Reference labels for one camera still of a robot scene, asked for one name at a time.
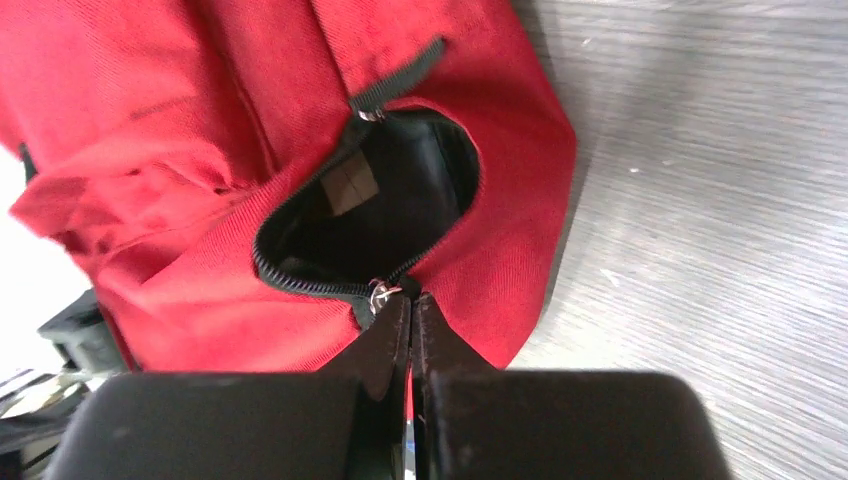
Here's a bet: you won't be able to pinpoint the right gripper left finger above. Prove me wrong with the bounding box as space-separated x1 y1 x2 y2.
45 294 411 479

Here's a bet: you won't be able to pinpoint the red backpack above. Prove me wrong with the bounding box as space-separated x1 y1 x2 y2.
1 1 576 372

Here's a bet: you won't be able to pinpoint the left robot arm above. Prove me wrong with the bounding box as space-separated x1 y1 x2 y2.
1 290 134 479

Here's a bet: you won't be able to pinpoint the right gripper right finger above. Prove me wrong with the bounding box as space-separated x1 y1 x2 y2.
410 294 732 479

